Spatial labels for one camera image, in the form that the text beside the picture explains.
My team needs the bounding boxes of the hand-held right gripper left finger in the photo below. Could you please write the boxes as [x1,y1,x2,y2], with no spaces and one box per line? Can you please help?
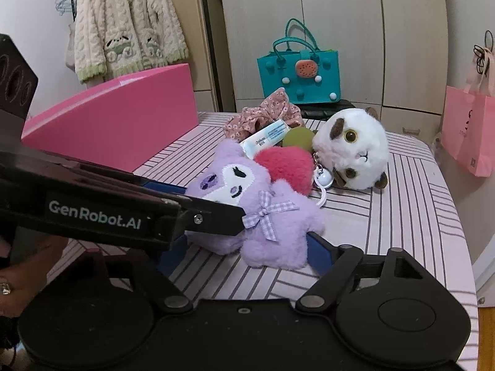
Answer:
[77,236,194,313]

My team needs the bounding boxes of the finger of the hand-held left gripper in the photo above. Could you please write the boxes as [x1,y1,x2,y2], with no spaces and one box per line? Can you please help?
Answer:
[19,148,190,202]
[180,196,248,237]

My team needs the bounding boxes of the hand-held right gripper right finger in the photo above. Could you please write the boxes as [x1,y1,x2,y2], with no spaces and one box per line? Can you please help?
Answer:
[296,232,436,313]

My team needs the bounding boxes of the purple plush toy with bow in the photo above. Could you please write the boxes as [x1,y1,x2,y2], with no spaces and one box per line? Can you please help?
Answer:
[185,139,327,269]

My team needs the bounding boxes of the pink cardboard box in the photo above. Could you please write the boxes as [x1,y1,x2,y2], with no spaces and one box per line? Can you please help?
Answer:
[21,63,200,174]

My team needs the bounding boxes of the pink heart plush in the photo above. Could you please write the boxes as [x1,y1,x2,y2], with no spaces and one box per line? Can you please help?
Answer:
[253,146,315,196]

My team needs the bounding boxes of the small white wet wipes pack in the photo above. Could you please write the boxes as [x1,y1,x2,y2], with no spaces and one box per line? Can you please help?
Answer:
[239,120,291,159]

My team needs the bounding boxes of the green makeup sponge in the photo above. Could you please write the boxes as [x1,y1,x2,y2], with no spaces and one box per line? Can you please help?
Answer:
[279,127,315,153]

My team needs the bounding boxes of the person's left hand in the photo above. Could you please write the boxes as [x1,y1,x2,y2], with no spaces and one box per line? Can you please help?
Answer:
[0,236,69,318]

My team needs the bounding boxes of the pink striped tablecloth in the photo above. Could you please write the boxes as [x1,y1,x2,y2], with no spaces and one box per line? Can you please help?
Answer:
[46,111,478,371]

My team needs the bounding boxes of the white brown panda plush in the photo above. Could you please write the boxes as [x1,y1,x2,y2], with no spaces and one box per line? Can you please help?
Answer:
[311,106,389,194]

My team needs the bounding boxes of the pink floral scrunchie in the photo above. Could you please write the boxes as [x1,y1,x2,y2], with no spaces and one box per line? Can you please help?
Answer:
[222,88,306,143]

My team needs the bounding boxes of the beige wooden cabinet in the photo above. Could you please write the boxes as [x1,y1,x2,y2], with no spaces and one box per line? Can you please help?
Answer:
[170,0,219,114]

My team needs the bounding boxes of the black suitcase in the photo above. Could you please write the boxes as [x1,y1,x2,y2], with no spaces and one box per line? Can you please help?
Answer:
[298,98,381,121]

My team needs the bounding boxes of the teal felt handbag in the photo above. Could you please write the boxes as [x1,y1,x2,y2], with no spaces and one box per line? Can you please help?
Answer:
[257,18,342,106]

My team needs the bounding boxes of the cream canvas tote bag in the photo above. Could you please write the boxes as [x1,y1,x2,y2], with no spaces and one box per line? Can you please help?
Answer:
[64,19,78,72]

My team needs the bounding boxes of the cream green fluffy cardigan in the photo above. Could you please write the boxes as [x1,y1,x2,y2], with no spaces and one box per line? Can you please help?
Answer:
[73,0,190,84]

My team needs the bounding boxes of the pink non-woven bag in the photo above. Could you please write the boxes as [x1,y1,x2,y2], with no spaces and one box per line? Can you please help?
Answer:
[441,46,495,178]

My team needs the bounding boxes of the light wood wardrobe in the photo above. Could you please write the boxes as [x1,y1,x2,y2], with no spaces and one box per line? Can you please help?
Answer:
[214,0,451,140]

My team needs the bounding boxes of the pink clip bell keychain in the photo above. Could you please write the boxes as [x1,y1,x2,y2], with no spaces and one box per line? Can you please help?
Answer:
[313,154,337,209]

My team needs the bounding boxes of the light blue wire hanger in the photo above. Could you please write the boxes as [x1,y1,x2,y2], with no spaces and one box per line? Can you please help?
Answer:
[54,0,78,18]

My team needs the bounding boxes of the black hair ties on hook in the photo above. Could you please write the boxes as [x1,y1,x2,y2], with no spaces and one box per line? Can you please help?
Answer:
[474,30,495,76]

